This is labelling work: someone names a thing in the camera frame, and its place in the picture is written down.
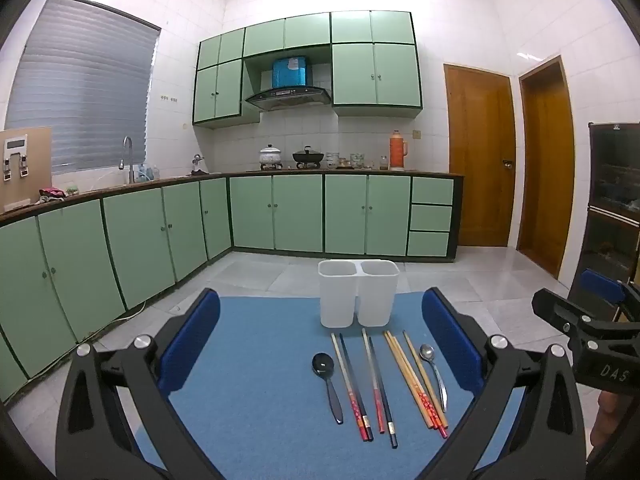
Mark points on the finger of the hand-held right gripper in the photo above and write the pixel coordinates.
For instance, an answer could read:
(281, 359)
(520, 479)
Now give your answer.
(555, 305)
(600, 284)

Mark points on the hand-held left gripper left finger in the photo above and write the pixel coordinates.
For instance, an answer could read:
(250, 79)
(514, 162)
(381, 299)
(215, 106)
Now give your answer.
(192, 340)

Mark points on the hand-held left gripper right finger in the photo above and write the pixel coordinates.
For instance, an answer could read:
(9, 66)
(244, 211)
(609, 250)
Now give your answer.
(447, 335)

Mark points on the silver metal spoon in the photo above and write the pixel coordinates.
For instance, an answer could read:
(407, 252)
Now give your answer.
(427, 352)

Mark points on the chopsticks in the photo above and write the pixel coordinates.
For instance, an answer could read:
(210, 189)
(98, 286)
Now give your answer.
(415, 355)

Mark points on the plain bamboo chopstick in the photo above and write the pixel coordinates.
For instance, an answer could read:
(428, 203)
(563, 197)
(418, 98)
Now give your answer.
(406, 375)

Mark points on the white plastic utensil container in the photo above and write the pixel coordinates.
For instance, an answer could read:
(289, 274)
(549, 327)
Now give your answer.
(377, 294)
(337, 295)

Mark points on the beige chopstick with red end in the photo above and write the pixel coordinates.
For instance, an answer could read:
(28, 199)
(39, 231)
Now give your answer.
(345, 377)
(372, 375)

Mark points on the black chopstick with silver band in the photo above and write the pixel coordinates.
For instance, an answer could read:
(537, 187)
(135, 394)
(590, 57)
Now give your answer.
(382, 395)
(356, 385)

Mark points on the dark metal spoon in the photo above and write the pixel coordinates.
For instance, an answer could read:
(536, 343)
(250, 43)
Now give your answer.
(323, 364)

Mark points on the person's right hand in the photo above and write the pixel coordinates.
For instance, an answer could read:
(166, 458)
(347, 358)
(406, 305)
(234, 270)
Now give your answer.
(606, 420)

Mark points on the blue table cloth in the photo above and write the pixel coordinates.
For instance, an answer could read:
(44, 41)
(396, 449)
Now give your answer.
(260, 370)

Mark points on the dark glass display cabinet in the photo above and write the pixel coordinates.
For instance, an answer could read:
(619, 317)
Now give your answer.
(610, 200)

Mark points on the brown wooden door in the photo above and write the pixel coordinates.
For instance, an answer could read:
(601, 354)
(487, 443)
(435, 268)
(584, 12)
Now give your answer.
(545, 170)
(480, 160)

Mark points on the green lower kitchen cabinets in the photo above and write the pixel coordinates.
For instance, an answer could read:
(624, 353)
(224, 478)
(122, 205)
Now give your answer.
(295, 215)

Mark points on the green kitchen cabinets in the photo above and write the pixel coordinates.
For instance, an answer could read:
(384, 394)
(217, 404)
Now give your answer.
(375, 75)
(295, 215)

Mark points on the glass jar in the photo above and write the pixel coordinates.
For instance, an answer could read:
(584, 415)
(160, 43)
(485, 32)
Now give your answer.
(383, 162)

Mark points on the orange thermos flask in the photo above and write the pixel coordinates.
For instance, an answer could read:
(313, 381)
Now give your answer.
(397, 152)

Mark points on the chrome kitchen faucet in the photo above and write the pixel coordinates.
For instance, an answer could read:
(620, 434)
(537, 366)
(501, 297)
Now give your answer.
(130, 160)

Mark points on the white cooking pot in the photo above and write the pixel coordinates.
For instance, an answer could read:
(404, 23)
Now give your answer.
(270, 156)

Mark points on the red cloth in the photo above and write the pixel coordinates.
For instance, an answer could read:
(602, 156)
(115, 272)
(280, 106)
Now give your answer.
(51, 193)

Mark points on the black wok with lid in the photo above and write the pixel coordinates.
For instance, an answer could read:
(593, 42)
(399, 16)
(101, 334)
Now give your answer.
(307, 156)

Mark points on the brown cardboard panel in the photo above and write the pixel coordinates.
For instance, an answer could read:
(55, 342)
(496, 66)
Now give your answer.
(40, 160)

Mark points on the black range hood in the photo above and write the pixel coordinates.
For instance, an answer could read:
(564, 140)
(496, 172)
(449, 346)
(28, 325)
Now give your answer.
(290, 96)

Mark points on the green upper kitchen cabinets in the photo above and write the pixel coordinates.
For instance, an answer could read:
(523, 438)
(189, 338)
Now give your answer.
(375, 75)

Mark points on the grey window blind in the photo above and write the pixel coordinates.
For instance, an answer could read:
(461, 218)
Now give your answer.
(80, 90)

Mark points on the blue wrapped hood chimney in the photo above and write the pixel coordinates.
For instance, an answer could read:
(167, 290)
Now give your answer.
(290, 71)

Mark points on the white wall device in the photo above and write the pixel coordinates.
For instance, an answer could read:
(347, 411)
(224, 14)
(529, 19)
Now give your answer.
(15, 152)

